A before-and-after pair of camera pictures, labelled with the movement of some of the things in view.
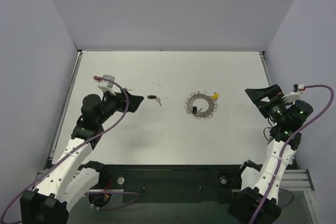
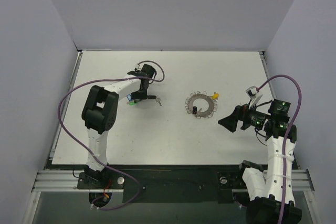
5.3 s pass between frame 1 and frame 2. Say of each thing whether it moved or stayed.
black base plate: stayed
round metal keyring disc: stayed
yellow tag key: stayed
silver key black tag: stayed
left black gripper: moved
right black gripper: moved
